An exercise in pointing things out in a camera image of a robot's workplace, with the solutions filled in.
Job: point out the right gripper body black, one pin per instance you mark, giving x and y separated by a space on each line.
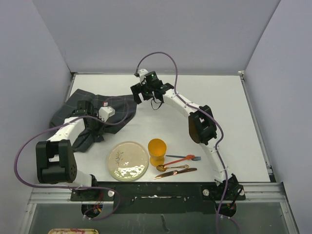
144 83

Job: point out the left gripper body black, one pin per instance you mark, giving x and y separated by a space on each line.
95 128

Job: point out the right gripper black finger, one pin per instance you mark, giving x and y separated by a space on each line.
136 90
146 92

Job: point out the dark grey checked cloth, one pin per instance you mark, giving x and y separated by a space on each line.
125 110

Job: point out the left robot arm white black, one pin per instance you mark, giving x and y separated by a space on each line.
55 158

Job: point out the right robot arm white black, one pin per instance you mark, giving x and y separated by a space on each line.
201 125

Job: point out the orange plastic cup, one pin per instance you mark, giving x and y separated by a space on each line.
157 149

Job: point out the beige plate with plant motif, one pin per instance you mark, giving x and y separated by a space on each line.
128 161

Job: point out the gold metal spoon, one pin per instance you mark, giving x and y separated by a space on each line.
163 168

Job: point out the orange plastic fork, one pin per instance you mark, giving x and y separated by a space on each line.
179 159

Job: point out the blue plastic fork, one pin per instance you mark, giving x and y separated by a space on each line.
191 157

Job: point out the copper metal knife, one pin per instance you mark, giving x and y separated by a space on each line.
175 172

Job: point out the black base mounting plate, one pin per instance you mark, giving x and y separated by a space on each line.
164 197

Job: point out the floral tray edge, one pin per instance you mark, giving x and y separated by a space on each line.
73 231

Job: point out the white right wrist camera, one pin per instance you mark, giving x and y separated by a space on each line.
141 74

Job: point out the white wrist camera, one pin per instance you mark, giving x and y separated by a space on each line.
141 74
105 112

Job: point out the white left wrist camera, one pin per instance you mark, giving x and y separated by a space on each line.
105 112

